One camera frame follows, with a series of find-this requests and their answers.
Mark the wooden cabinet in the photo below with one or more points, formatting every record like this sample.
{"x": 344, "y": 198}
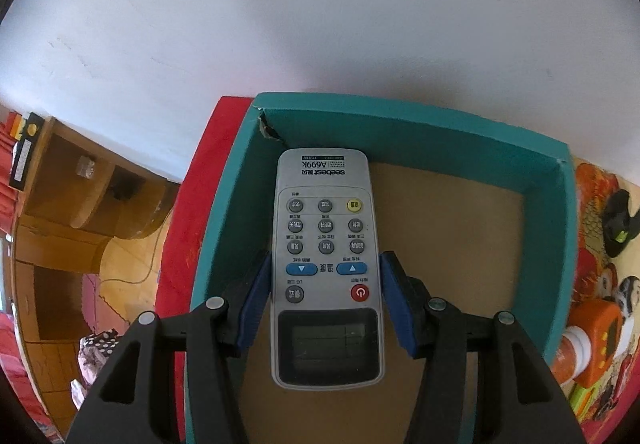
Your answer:
{"x": 55, "y": 234}

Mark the black strip with yellow dot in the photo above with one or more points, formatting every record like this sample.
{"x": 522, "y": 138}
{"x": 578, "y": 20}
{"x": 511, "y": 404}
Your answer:
{"x": 25, "y": 154}

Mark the red curtain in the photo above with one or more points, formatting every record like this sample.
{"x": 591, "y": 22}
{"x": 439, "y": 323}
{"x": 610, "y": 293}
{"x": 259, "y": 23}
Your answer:
{"x": 6, "y": 164}

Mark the small grey shelf item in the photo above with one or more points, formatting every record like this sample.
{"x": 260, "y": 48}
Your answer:
{"x": 85, "y": 167}

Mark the orange timer with monkey figure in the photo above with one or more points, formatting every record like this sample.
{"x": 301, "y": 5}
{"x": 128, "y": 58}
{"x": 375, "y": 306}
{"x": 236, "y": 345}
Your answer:
{"x": 600, "y": 344}

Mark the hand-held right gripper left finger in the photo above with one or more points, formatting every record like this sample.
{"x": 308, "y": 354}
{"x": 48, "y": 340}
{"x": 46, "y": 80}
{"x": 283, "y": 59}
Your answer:
{"x": 255, "y": 309}

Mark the red embroidered cloth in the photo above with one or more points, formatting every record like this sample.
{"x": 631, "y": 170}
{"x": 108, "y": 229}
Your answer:
{"x": 200, "y": 204}

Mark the polka dot bag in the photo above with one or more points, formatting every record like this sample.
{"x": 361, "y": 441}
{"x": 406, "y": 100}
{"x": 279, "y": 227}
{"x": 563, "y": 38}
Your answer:
{"x": 95, "y": 349}

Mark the grey remote control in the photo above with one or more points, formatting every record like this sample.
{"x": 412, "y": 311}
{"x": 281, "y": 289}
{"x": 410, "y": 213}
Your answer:
{"x": 325, "y": 234}

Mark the pink foam floor mat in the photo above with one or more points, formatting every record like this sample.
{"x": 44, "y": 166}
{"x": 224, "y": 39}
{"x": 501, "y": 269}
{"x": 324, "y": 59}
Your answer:
{"x": 115, "y": 299}

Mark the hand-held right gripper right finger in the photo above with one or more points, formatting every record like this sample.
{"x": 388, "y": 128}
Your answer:
{"x": 397, "y": 304}

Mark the teal cardboard box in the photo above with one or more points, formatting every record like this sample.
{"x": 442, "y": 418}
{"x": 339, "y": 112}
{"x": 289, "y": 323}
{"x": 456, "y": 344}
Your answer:
{"x": 450, "y": 224}

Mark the black key with rings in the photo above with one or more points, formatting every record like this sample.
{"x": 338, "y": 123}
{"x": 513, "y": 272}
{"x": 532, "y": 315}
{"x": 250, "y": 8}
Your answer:
{"x": 617, "y": 219}

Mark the green case with orange slider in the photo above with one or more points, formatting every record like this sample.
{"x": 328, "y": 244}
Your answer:
{"x": 582, "y": 401}

